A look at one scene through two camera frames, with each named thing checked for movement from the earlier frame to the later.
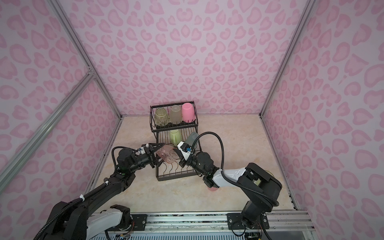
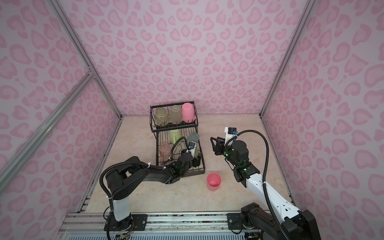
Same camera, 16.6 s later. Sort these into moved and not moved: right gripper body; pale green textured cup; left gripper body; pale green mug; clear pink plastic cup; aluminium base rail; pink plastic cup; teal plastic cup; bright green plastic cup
Moved: clear pink plastic cup; left gripper body; right gripper body
Not moved: aluminium base rail; pink plastic cup; pale green mug; teal plastic cup; pale green textured cup; bright green plastic cup
